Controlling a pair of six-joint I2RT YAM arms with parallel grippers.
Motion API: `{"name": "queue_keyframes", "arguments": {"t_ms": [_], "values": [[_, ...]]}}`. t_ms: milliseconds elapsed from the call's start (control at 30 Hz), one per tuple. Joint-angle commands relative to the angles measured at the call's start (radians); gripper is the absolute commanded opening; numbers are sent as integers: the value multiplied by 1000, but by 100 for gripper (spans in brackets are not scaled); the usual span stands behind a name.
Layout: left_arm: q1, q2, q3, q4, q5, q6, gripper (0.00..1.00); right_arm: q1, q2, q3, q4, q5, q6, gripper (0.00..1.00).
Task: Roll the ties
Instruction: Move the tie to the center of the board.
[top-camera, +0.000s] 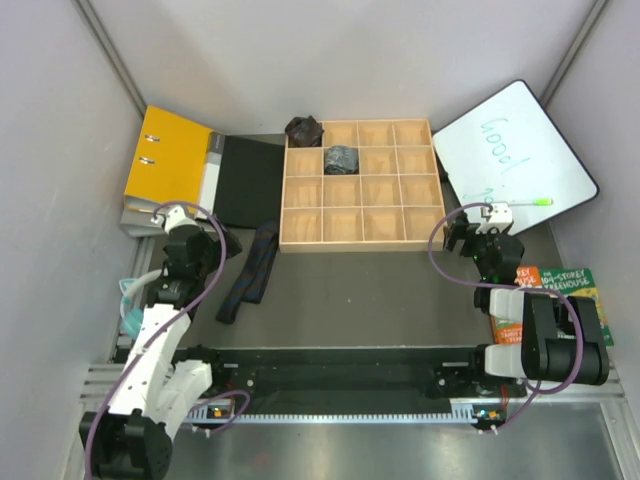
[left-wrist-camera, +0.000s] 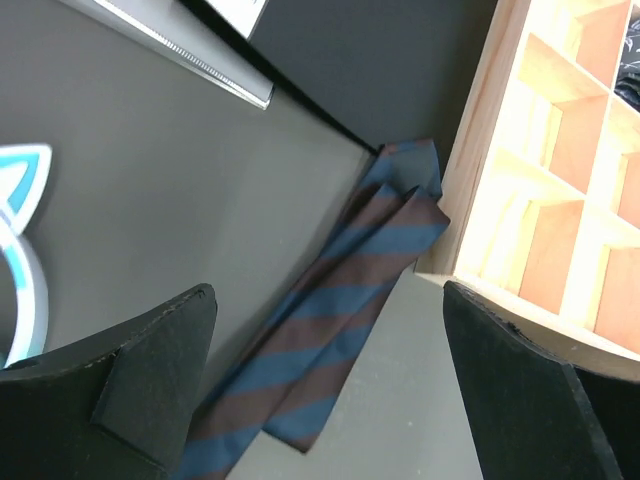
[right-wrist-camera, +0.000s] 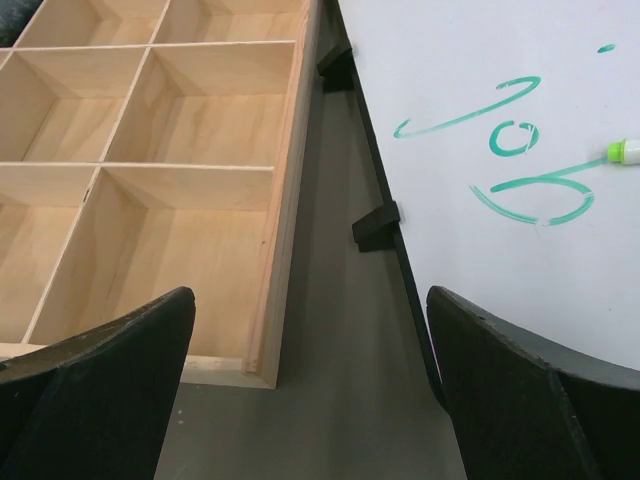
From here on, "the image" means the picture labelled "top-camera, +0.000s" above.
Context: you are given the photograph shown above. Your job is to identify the brown blue striped tie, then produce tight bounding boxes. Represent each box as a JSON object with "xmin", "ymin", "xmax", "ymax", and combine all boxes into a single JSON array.
[{"xmin": 215, "ymin": 221, "xmax": 279, "ymax": 325}]

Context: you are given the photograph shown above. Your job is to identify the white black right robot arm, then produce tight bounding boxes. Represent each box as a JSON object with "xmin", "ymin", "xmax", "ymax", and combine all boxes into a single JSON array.
[{"xmin": 444, "ymin": 213, "xmax": 610, "ymax": 385}]

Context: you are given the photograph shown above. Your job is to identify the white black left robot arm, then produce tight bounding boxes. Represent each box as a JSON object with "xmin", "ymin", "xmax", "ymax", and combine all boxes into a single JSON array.
[{"xmin": 79, "ymin": 221, "xmax": 241, "ymax": 479}]

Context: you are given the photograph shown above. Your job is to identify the grey folder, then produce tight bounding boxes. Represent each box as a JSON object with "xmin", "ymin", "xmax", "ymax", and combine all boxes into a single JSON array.
[{"xmin": 120, "ymin": 207, "xmax": 165, "ymax": 238}]

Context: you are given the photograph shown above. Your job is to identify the black folder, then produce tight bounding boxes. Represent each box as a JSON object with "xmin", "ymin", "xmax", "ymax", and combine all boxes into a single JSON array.
[{"xmin": 198, "ymin": 132, "xmax": 285, "ymax": 229}]

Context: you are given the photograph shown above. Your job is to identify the green marker pen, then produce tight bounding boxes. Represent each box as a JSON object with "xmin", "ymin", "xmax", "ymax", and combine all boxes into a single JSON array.
[{"xmin": 509, "ymin": 198, "xmax": 553, "ymax": 207}]

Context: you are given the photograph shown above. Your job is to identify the wooden compartment tray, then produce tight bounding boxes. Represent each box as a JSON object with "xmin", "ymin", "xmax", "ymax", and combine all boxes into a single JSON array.
[{"xmin": 279, "ymin": 118, "xmax": 445, "ymax": 253}]

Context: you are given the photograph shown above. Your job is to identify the green treehouse book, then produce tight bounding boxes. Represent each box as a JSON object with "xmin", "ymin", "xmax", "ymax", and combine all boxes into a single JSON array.
[{"xmin": 539, "ymin": 268, "xmax": 614, "ymax": 347}]

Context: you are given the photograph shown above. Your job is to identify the teal cat ear headphones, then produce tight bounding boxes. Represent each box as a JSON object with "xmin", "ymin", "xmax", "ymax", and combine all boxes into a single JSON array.
[{"xmin": 119, "ymin": 269, "xmax": 162, "ymax": 340}]

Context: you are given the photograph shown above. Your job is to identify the dark grey table mat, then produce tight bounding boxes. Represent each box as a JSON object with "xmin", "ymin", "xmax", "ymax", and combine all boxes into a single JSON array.
[{"xmin": 181, "ymin": 252, "xmax": 493, "ymax": 348}]

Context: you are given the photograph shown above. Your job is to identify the white whiteboard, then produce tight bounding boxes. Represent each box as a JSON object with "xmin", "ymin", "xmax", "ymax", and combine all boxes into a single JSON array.
[{"xmin": 433, "ymin": 80, "xmax": 599, "ymax": 235}]

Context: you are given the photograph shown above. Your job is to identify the rolled dark brown tie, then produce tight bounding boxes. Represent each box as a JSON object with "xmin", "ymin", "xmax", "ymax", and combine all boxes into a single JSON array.
[{"xmin": 285, "ymin": 116, "xmax": 324, "ymax": 148}]

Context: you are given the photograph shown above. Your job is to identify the rolled grey tie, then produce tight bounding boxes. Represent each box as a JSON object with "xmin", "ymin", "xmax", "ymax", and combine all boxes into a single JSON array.
[{"xmin": 324, "ymin": 145, "xmax": 359, "ymax": 175}]

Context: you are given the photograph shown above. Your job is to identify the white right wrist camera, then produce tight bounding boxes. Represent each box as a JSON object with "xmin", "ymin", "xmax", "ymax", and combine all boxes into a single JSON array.
[{"xmin": 476, "ymin": 203, "xmax": 513, "ymax": 234}]

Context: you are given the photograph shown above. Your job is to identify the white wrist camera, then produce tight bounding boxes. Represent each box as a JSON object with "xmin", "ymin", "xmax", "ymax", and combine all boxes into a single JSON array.
[
  {"xmin": 476, "ymin": 203, "xmax": 513, "ymax": 234},
  {"xmin": 151, "ymin": 206, "xmax": 197, "ymax": 234}
]

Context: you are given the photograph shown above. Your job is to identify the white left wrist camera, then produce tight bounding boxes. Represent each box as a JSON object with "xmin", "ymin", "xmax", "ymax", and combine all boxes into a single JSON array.
[{"xmin": 151, "ymin": 206, "xmax": 197, "ymax": 234}]

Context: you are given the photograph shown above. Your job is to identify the yellow ring binder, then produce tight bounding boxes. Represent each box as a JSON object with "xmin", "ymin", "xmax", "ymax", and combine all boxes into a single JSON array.
[{"xmin": 123, "ymin": 106, "xmax": 212, "ymax": 212}]

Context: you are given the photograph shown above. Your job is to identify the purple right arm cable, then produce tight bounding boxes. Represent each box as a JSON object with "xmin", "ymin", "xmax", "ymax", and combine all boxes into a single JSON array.
[{"xmin": 428, "ymin": 202, "xmax": 584, "ymax": 432}]

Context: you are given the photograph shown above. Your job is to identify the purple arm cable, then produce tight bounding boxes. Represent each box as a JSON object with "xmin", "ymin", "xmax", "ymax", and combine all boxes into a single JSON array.
[
  {"xmin": 428, "ymin": 202, "xmax": 584, "ymax": 432},
  {"xmin": 82, "ymin": 201, "xmax": 251, "ymax": 476}
]

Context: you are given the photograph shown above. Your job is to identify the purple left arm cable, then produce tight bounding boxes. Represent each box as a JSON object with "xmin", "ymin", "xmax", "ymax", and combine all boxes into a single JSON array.
[{"xmin": 82, "ymin": 201, "xmax": 251, "ymax": 476}]

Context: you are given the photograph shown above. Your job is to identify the grey slotted cable duct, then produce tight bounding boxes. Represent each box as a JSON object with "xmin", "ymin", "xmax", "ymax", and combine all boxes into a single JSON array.
[{"xmin": 182, "ymin": 401, "xmax": 506, "ymax": 431}]

